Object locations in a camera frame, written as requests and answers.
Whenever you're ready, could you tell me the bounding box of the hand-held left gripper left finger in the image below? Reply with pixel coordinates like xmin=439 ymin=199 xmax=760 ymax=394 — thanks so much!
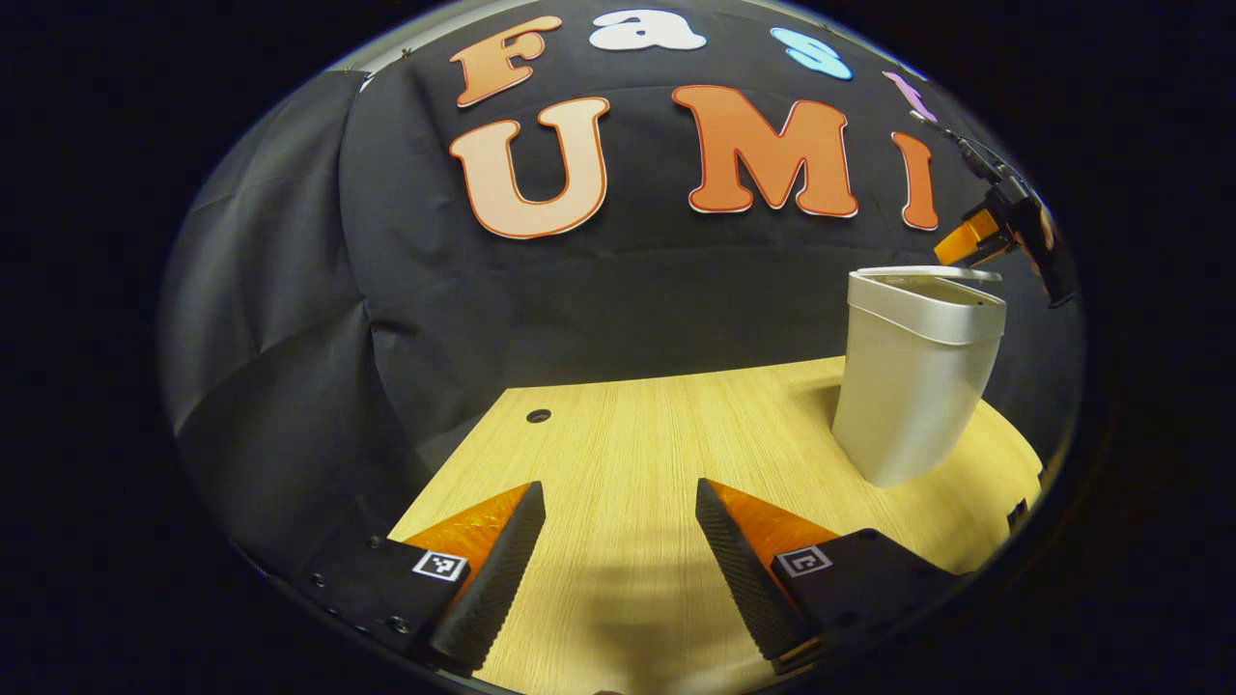
xmin=290 ymin=481 xmax=548 ymax=677

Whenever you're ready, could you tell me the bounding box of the black backdrop cloth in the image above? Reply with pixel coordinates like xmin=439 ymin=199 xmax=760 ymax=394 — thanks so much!
xmin=159 ymin=0 xmax=1082 ymax=580

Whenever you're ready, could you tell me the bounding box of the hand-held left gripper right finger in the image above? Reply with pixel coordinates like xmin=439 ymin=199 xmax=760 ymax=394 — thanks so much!
xmin=693 ymin=478 xmax=976 ymax=677

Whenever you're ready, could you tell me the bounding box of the wooden desktop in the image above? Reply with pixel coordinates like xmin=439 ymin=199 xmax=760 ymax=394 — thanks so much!
xmin=386 ymin=355 xmax=1046 ymax=695

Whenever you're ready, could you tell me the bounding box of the white garbage bin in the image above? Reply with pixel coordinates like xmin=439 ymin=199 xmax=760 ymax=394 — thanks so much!
xmin=830 ymin=265 xmax=1008 ymax=489

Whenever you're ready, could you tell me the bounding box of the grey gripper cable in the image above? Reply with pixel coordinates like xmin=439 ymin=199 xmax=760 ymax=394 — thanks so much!
xmin=910 ymin=109 xmax=1010 ymax=184

